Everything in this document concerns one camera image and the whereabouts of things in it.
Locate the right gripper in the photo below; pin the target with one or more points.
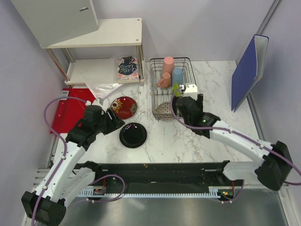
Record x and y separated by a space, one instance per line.
199 102

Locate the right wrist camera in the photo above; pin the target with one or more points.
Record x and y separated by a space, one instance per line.
189 90

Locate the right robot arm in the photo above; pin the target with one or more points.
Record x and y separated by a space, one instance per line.
271 163

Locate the red folder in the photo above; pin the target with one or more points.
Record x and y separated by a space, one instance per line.
70 111

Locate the blue cup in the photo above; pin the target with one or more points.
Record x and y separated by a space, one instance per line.
177 76

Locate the white two-tier shelf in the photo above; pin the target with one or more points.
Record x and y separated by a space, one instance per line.
118 32

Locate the clear plastic bag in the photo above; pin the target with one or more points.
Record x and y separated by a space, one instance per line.
102 90

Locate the black wire dish rack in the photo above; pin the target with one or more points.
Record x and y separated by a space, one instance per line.
160 95

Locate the black plate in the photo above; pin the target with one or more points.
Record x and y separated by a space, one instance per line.
133 135

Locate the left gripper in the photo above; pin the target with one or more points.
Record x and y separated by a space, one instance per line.
114 123

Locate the red floral plate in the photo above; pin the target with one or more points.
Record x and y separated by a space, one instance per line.
124 107

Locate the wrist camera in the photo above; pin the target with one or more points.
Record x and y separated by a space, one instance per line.
98 102
189 90

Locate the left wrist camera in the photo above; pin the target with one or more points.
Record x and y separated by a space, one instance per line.
98 102

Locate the green plate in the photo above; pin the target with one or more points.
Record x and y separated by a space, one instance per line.
176 90

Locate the white cable duct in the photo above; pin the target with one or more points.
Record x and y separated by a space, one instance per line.
93 193

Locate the pink mug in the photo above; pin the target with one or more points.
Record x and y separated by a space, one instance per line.
165 81

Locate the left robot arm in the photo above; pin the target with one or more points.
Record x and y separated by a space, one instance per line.
49 201

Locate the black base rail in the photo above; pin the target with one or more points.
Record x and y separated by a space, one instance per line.
160 177

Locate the grey cabinet door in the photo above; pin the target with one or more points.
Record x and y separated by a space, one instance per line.
54 21

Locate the book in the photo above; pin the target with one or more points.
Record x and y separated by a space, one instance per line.
127 70

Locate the blue binder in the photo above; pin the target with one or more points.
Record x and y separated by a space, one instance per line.
249 70

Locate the patterned bowl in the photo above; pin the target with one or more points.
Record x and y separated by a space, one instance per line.
163 112

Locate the tall pink cup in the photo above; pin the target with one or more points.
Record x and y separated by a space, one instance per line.
168 65

